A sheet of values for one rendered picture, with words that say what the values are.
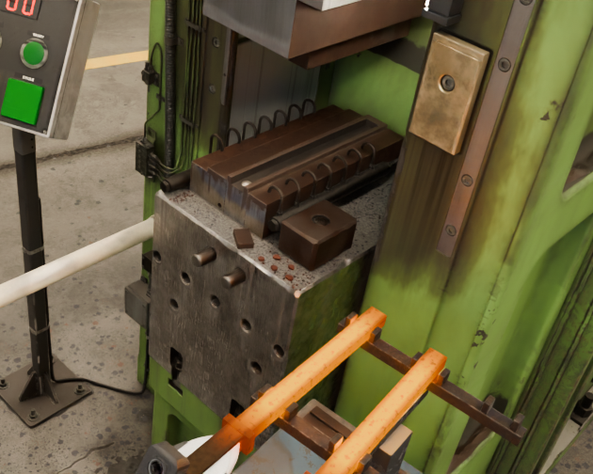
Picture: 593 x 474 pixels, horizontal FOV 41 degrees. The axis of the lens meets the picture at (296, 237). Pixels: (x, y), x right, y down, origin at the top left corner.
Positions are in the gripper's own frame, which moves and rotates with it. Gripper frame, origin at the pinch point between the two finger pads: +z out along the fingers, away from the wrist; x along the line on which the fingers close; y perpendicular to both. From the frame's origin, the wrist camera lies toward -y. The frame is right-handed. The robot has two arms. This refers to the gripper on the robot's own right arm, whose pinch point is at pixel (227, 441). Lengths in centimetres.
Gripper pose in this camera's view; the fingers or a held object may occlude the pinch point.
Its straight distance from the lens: 103.5
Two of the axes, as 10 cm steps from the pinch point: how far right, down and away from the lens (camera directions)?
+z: 6.2, -4.0, 6.8
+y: -1.4, 7.9, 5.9
